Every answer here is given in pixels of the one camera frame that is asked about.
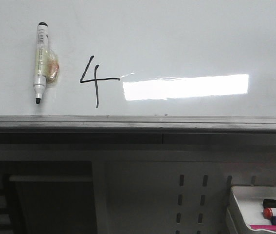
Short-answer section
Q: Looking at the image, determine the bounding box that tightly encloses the white perforated stand panel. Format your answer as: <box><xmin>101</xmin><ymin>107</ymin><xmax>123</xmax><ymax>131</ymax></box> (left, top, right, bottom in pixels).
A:
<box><xmin>93</xmin><ymin>143</ymin><xmax>276</xmax><ymax>234</ymax></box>

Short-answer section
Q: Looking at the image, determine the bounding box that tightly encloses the black marker cap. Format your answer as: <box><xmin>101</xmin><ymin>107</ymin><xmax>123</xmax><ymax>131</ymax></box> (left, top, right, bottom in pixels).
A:
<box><xmin>262</xmin><ymin>199</ymin><xmax>276</xmax><ymax>208</ymax></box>

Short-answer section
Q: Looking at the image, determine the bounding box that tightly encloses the dark cabinet with white shelf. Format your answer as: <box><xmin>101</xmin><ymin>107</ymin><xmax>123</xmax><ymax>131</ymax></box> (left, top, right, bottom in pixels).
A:
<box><xmin>0</xmin><ymin>161</ymin><xmax>97</xmax><ymax>234</ymax></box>

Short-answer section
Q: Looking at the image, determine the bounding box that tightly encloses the pink highlighter marker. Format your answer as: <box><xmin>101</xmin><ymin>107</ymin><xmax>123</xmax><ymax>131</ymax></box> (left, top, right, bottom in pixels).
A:
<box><xmin>250</xmin><ymin>225</ymin><xmax>276</xmax><ymax>231</ymax></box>

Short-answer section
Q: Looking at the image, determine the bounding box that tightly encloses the white taped whiteboard marker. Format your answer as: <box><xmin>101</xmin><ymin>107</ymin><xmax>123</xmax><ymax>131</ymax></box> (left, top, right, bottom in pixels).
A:
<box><xmin>33</xmin><ymin>22</ymin><xmax>59</xmax><ymax>105</ymax></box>

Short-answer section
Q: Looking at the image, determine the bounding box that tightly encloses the white wavy marker tray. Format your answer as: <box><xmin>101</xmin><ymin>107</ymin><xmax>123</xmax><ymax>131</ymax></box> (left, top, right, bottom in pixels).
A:
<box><xmin>225</xmin><ymin>186</ymin><xmax>276</xmax><ymax>234</ymax></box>

